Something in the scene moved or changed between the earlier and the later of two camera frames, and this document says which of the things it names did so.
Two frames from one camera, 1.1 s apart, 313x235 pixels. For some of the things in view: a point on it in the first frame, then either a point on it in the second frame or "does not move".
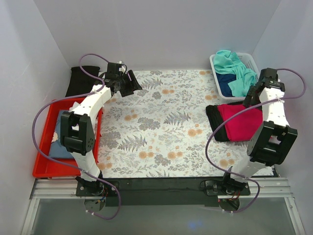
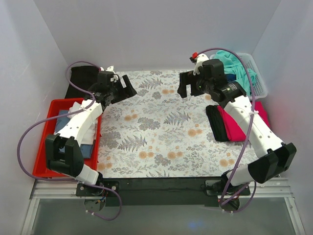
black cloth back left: [79, 83] does not move
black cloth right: [214, 117] does not move
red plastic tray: [47, 167] does not move
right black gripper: [252, 95] to [193, 82]
